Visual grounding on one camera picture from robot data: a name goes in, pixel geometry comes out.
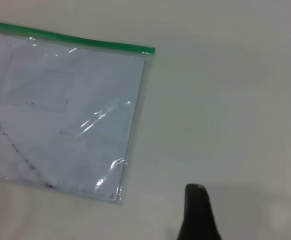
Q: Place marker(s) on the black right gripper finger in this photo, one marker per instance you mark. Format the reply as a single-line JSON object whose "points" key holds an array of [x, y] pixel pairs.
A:
{"points": [[198, 215]]}

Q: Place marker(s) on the clear zip bag green closure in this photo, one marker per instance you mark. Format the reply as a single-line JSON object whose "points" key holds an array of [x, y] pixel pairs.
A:
{"points": [[90, 43]]}

